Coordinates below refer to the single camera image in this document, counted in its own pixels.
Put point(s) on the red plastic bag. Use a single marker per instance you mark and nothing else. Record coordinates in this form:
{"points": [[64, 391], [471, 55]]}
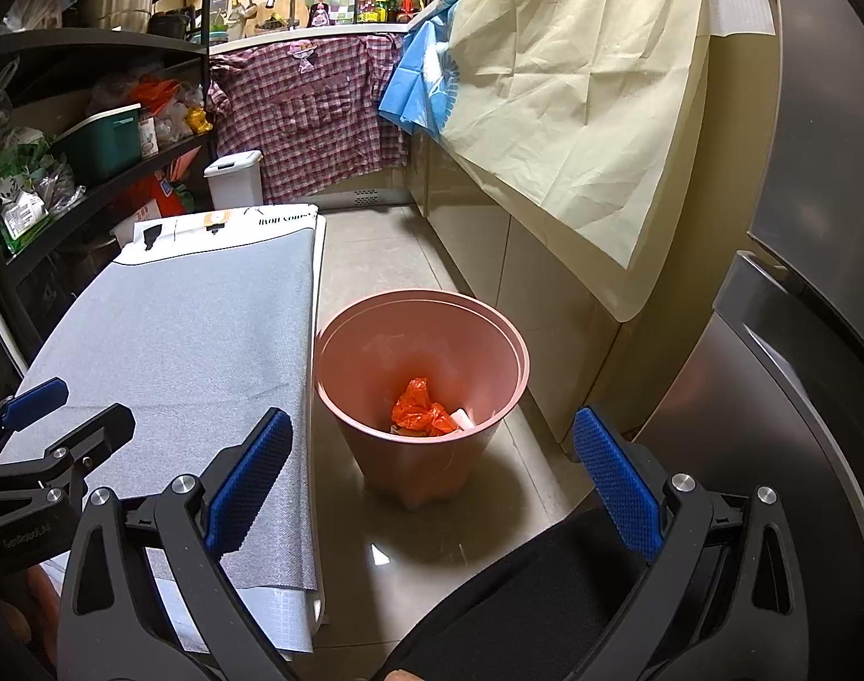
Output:
{"points": [[424, 408]]}

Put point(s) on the plaid shirt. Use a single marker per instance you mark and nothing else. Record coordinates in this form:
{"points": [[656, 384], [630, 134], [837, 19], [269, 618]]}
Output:
{"points": [[304, 120]]}

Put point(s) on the green and white snack bag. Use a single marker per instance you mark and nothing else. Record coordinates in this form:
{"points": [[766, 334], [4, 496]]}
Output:
{"points": [[24, 220]]}

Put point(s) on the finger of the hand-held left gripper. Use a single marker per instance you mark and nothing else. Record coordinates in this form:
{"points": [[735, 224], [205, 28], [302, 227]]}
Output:
{"points": [[95, 433], [38, 397]]}

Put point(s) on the red printed sack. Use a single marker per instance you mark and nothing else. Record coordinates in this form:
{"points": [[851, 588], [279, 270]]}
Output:
{"points": [[155, 195]]}

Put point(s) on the blue printed cloth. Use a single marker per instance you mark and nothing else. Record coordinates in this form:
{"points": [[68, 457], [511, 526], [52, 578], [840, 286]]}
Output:
{"points": [[410, 92]]}

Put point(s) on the white lidded bin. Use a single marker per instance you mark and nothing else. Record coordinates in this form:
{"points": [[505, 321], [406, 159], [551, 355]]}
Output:
{"points": [[233, 181]]}

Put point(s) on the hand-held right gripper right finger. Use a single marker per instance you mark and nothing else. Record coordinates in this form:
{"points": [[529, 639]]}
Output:
{"points": [[616, 489]]}

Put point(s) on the white paper wrapper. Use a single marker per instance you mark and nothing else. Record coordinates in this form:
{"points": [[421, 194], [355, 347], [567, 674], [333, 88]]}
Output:
{"points": [[463, 420]]}

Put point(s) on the green storage bin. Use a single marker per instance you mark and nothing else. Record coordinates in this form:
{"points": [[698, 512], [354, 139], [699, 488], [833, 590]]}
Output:
{"points": [[98, 145]]}

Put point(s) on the person's right hand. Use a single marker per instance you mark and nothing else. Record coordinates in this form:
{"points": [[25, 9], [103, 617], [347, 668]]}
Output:
{"points": [[407, 676]]}

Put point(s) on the beige kitchen cabinet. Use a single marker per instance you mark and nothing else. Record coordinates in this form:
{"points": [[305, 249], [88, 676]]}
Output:
{"points": [[517, 298]]}

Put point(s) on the chrome faucet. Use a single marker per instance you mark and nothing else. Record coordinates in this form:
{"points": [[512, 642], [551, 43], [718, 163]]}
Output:
{"points": [[283, 0]]}

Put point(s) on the grey ironing board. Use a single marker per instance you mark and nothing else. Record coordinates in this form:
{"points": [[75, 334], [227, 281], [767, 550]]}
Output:
{"points": [[276, 216]]}

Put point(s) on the pink waste bin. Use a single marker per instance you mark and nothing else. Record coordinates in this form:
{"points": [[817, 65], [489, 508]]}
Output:
{"points": [[417, 340]]}

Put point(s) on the black shelf rack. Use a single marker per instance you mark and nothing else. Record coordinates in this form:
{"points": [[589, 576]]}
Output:
{"points": [[84, 42]]}

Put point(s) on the cream cloth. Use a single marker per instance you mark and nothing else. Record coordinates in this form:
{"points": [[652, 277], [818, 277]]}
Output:
{"points": [[580, 85]]}

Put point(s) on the stainless steel refrigerator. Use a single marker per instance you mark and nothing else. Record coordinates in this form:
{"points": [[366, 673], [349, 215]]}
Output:
{"points": [[793, 298]]}

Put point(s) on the person's black clothing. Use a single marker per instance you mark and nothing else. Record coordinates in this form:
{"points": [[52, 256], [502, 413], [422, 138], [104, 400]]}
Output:
{"points": [[531, 596]]}

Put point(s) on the pink soap bottle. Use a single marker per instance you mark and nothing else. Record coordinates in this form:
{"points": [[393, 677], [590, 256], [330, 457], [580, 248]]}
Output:
{"points": [[322, 14]]}

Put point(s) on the yellow packet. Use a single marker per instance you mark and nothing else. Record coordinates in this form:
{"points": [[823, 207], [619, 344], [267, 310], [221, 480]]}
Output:
{"points": [[198, 119]]}

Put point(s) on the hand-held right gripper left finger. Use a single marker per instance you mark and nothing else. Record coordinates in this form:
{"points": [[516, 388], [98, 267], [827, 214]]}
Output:
{"points": [[254, 475]]}

